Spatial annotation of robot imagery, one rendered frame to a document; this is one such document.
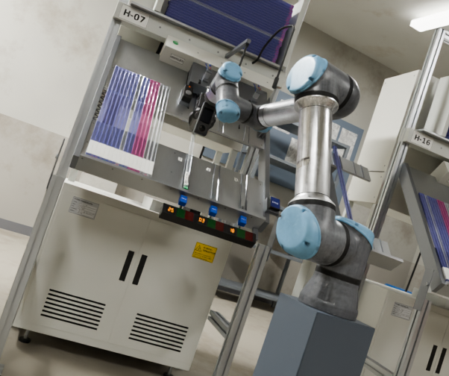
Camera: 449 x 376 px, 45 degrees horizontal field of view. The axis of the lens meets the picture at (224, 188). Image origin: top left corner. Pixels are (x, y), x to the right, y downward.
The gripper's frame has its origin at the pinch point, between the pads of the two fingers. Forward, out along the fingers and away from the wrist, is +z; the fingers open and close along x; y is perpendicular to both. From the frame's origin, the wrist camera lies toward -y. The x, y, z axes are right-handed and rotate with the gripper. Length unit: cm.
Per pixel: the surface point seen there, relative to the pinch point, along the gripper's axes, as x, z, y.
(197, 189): -4.5, -3.9, -25.9
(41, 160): 62, 264, 123
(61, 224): 34, 34, -36
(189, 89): 5.2, 0.3, 19.2
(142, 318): -7, 47, -57
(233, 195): -18.0, -3.2, -22.9
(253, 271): -33, 5, -45
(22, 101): 92, 240, 157
